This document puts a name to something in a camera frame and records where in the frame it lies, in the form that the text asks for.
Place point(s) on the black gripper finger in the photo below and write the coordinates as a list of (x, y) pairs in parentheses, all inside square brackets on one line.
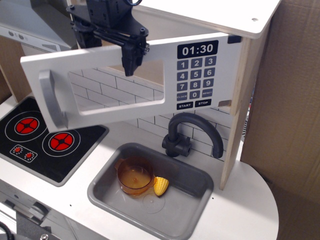
[(85, 36), (133, 52)]

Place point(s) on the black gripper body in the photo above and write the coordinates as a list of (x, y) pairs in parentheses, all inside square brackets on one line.
[(112, 19)]

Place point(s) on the white toy microwave door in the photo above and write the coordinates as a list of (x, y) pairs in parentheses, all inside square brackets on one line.
[(86, 87)]

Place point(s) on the white wooden microwave cabinet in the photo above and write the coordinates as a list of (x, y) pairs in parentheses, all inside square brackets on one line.
[(249, 19)]

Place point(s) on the grey range hood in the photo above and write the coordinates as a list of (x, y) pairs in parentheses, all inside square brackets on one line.
[(41, 24)]

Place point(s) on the dark grey toy faucet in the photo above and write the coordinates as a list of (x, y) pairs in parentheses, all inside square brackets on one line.
[(176, 144)]

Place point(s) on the orange transparent toy pot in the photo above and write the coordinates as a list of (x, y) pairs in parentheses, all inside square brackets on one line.
[(135, 175)]

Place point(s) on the black toy stovetop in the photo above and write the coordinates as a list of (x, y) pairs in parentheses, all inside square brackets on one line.
[(53, 157)]

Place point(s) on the yellow toy corn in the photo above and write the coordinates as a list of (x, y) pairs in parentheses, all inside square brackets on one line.
[(160, 185)]

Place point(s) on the grey toy sink basin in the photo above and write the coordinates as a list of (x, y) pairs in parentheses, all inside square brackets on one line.
[(171, 216)]

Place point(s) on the brown cardboard box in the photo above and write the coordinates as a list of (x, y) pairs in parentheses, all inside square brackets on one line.
[(282, 141)]

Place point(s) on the grey oven knob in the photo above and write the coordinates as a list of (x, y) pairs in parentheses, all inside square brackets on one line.
[(38, 210)]

